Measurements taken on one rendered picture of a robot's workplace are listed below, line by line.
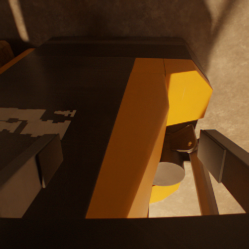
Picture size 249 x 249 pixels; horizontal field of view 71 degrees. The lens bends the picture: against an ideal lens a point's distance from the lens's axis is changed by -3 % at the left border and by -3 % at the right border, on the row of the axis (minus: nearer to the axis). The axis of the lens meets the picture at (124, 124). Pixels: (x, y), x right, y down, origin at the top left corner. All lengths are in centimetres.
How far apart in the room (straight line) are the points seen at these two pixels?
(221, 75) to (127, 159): 81
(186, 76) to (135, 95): 20
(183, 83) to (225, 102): 57
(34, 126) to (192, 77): 44
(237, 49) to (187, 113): 44
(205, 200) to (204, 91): 33
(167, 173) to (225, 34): 64
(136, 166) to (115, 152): 4
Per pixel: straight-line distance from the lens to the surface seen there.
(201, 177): 63
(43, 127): 37
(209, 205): 58
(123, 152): 29
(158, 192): 104
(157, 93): 43
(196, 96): 63
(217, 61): 97
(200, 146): 16
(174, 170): 73
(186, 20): 88
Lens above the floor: 85
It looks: 48 degrees down
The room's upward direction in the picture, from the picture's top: 171 degrees counter-clockwise
